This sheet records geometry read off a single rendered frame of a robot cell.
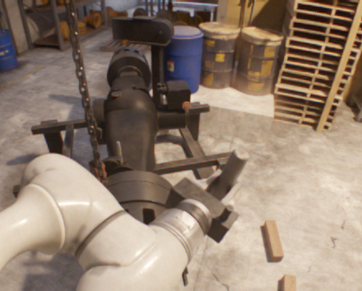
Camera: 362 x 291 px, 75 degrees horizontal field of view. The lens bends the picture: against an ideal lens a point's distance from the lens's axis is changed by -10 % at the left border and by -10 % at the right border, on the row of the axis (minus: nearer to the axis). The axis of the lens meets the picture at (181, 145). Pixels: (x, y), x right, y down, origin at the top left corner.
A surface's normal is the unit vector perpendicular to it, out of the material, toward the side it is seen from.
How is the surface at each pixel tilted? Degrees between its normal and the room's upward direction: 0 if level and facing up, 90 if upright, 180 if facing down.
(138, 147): 27
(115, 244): 12
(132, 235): 19
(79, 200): 31
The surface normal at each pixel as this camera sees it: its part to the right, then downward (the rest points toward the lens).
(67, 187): 0.49, -0.73
